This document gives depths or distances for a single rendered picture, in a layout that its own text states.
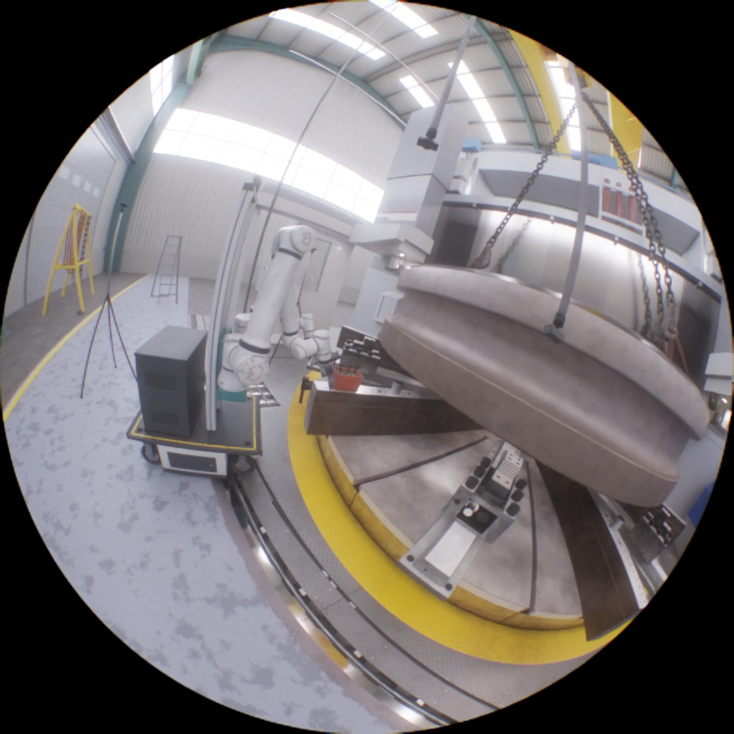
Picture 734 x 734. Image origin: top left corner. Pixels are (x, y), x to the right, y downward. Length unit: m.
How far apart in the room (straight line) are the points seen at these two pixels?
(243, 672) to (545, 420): 1.95
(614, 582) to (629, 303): 4.17
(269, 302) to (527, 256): 4.67
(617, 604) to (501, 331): 1.92
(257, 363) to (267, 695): 1.55
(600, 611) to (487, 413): 1.57
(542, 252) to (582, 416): 3.88
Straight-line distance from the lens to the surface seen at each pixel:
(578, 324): 1.46
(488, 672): 1.77
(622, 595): 1.81
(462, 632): 1.70
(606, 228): 5.27
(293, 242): 1.03
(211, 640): 1.41
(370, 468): 1.65
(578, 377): 1.60
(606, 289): 4.94
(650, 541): 2.84
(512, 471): 1.39
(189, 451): 1.61
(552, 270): 4.94
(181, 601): 1.46
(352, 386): 1.65
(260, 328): 1.05
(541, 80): 11.74
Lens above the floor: 1.38
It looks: 18 degrees down
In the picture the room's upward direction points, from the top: 18 degrees clockwise
